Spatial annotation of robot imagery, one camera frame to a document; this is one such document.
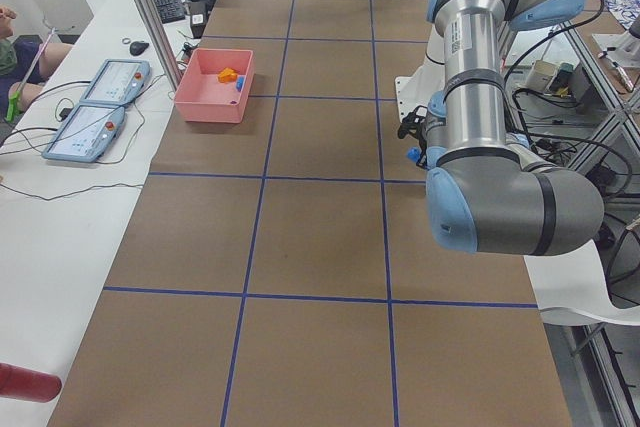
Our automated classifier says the small blue toy block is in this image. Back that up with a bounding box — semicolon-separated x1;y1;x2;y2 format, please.
236;76;245;92

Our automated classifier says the orange sloped toy block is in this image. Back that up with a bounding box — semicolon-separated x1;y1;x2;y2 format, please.
217;67;238;83

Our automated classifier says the long blue toy block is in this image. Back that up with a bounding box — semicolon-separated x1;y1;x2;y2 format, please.
406;147;422;163

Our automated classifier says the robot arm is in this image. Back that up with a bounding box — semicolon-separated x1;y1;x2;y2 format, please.
426;0;604;256

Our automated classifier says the pink plastic box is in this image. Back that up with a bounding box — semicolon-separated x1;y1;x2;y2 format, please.
174;48;255;124

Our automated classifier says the black computer keyboard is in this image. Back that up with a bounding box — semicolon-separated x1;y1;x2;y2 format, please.
153;0;185;24

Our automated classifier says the black computer mouse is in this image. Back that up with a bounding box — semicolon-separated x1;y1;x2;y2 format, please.
129;41;150;57

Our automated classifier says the upper teach pendant tablet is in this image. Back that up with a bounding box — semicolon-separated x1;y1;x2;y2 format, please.
81;59;151;107

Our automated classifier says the teach pendant tablet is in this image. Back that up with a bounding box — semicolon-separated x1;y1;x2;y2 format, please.
42;104;126;163
81;59;151;107

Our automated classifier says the lower teach pendant tablet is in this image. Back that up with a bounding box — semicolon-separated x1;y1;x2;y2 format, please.
42;104;126;163

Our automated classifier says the seated person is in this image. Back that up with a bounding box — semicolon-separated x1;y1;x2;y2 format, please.
1;5;73;115

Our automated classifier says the red cylinder bottle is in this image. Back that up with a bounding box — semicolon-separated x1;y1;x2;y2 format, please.
1;363;62;403

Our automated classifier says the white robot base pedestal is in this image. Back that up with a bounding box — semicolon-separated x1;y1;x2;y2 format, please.
395;30;445;121

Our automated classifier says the aluminium frame post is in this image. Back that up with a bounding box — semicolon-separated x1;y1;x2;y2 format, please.
134;0;182;92

